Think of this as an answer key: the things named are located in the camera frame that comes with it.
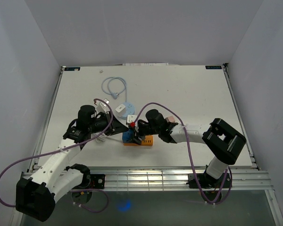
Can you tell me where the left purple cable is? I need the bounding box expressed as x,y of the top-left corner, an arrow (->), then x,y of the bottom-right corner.
0,98 -> 114,214

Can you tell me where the pink plug adapter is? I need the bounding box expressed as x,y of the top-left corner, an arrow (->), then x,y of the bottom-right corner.
166,116 -> 175,123

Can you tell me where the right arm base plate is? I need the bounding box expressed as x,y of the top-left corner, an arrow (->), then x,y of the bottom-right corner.
186,173 -> 231,189

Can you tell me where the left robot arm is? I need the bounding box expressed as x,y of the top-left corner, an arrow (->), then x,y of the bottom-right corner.
16,105 -> 128,222

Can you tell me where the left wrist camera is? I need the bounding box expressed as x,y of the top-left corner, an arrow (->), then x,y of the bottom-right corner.
94,98 -> 110,113

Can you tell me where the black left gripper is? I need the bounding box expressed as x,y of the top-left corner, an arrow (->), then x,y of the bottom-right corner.
88,110 -> 128,136

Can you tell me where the blue cube socket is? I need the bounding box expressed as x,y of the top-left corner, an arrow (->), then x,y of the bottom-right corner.
122,130 -> 134,143

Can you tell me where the light blue power cable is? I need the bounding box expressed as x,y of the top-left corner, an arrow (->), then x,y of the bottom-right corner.
101,76 -> 129,104

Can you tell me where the light blue wall plug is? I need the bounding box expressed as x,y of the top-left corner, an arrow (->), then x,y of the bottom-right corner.
111,92 -> 120,99

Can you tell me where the white usb charger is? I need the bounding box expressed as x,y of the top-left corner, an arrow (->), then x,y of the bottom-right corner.
115,104 -> 126,118

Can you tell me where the round light blue socket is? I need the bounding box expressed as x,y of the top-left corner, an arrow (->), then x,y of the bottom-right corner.
120,102 -> 135,119

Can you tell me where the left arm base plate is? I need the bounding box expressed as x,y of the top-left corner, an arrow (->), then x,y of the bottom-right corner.
74,174 -> 106,189

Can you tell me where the aluminium frame rail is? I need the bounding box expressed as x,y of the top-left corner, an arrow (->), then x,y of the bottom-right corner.
16,168 -> 273,193

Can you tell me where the white bundled power cable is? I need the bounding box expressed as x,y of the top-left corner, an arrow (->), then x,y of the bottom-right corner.
93,133 -> 125,144

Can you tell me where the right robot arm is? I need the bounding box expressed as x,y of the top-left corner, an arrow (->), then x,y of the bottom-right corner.
125,109 -> 246,187

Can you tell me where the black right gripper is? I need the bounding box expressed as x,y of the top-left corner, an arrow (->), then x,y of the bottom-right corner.
127,122 -> 160,146

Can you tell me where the orange power strip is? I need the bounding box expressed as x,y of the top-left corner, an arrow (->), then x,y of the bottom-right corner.
123,135 -> 154,146

